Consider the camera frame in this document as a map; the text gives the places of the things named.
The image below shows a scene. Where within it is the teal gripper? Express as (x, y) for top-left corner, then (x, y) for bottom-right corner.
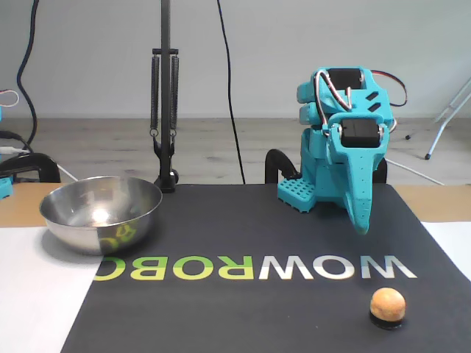
(330, 145), (386, 237)

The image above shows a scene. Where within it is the orange wooden ball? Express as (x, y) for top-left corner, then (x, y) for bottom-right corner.
(369, 287), (407, 324)

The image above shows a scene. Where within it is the teal leader arm base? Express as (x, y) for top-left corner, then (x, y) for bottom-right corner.
(0, 175), (15, 201)

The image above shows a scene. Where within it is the metal bowl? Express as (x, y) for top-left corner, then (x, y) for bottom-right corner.
(39, 175), (163, 257)

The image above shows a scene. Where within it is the white paper sheet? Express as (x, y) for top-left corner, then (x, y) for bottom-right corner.
(420, 220), (471, 284)
(0, 226), (101, 353)

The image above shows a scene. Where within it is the white folding rack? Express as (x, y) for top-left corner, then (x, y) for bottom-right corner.
(404, 75), (471, 161)

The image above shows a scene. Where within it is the black WOWROBO mat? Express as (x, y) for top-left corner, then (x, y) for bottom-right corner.
(60, 183), (471, 353)

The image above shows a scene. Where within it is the large black clamp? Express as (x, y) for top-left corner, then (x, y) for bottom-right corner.
(0, 152), (62, 184)

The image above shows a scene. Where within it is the thin white cable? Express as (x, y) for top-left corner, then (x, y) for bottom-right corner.
(386, 158), (447, 186)

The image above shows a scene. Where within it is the red white black servo cable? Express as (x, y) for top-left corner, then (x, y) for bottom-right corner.
(370, 68), (408, 108)
(314, 68), (356, 128)

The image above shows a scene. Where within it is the thin black hanging cable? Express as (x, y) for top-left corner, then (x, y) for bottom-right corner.
(216, 0), (247, 185)

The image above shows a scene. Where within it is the white plug cable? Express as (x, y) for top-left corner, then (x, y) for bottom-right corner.
(0, 146), (80, 182)

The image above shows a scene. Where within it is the thick black hanging cable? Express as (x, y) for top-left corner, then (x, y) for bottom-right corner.
(15, 0), (40, 151)

